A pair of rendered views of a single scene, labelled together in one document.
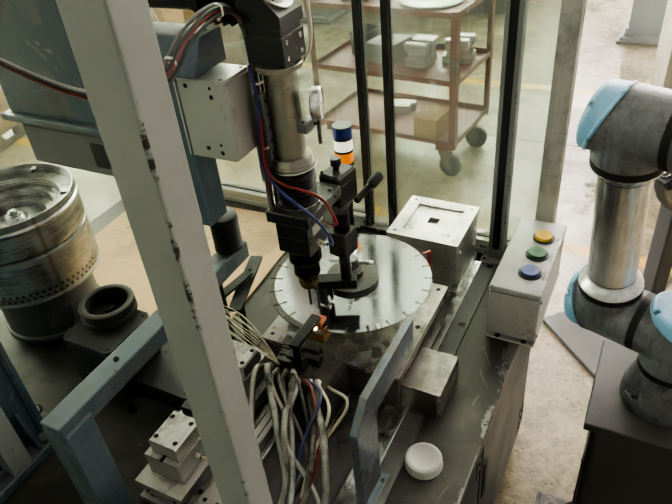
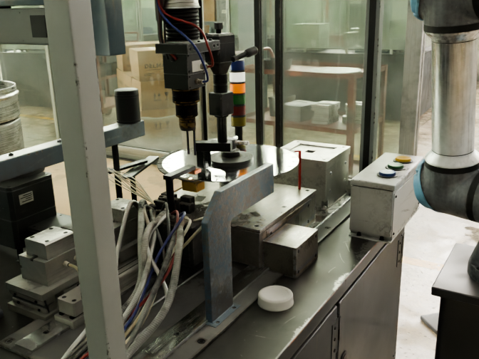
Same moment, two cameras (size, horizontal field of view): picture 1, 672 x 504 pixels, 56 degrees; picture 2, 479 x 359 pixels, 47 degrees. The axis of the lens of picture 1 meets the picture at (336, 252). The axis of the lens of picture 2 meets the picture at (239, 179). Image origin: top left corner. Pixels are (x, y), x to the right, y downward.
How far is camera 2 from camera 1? 53 cm
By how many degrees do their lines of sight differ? 18
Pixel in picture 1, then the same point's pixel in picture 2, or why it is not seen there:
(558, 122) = (413, 63)
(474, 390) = (331, 263)
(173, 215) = not seen: outside the picture
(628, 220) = (458, 77)
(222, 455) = (60, 31)
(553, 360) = (430, 349)
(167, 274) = not seen: outside the picture
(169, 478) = (36, 282)
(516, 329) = (375, 224)
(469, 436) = (321, 288)
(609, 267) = (447, 131)
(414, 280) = (283, 162)
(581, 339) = not seen: hidden behind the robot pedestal
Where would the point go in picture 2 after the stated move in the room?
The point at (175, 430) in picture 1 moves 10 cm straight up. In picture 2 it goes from (50, 235) to (43, 186)
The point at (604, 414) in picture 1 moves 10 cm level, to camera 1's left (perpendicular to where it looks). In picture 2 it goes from (451, 283) to (403, 283)
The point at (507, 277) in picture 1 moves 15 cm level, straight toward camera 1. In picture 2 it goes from (367, 176) to (358, 196)
